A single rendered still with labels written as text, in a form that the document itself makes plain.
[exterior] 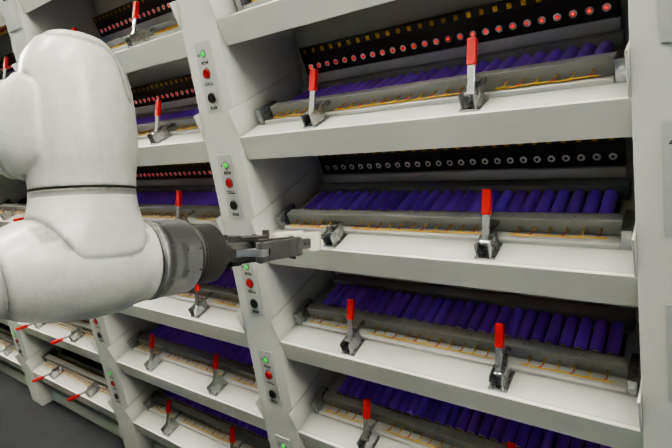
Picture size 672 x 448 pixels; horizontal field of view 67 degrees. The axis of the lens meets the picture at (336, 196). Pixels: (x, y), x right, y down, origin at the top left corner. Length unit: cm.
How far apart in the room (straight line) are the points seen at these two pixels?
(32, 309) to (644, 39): 63
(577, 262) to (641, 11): 29
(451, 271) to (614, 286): 20
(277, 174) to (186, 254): 42
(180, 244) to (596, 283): 49
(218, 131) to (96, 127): 44
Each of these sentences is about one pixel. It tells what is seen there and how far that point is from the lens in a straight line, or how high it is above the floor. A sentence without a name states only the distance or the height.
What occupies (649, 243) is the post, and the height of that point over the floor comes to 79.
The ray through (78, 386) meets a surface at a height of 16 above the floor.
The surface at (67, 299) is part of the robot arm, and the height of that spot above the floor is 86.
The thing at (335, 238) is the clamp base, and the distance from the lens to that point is 84.
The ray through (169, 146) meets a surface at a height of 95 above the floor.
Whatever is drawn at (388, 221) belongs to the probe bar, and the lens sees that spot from 84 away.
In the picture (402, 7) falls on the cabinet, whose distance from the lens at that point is 93.
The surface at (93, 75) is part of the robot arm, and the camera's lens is 55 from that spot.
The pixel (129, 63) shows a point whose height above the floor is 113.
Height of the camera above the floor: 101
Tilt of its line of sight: 12 degrees down
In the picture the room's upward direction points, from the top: 9 degrees counter-clockwise
